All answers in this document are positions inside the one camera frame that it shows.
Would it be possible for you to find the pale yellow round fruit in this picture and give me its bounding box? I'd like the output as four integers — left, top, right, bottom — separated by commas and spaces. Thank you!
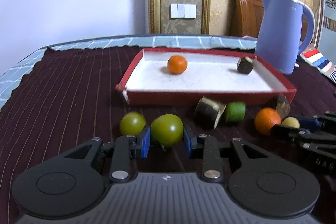
281, 117, 300, 128

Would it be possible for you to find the orange tangerine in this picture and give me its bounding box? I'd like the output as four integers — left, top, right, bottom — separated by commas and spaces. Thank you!
255, 107, 281, 135
167, 55, 187, 75

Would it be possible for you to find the brown sugarcane stub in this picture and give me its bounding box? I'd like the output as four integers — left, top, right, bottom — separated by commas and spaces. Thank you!
276, 94, 291, 119

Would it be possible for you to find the green lime cylinder piece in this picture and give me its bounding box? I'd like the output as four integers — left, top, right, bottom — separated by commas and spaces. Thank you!
225, 102, 245, 123

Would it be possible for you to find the large dark sugarcane piece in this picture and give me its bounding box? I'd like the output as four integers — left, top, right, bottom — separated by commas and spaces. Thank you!
194, 97, 227, 130

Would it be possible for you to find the green tomato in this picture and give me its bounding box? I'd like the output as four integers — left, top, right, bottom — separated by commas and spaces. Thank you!
150, 114, 184, 147
119, 111, 146, 136

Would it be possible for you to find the green tomato front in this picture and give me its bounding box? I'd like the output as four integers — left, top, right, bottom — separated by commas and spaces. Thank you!
150, 114, 184, 147

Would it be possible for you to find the orange tangerine front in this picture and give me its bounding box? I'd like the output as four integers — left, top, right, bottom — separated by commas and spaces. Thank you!
167, 55, 187, 75

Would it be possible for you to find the red white blue striped blanket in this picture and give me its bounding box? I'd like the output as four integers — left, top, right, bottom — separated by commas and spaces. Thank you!
300, 47, 336, 83

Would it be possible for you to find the blue electric kettle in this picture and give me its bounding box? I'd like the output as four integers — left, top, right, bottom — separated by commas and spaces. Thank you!
255, 0, 315, 75

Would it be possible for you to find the blue plaid bed sheet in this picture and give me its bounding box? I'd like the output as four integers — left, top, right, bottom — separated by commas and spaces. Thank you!
1, 35, 257, 106

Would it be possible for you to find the wooden bed headboard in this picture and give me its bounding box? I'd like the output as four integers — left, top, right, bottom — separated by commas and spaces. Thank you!
228, 0, 309, 44

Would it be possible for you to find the red cardboard box tray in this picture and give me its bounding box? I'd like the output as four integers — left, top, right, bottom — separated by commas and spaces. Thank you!
116, 48, 297, 106

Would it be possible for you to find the white wall light switch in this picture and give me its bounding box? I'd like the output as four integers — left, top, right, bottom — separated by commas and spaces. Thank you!
170, 3, 197, 19

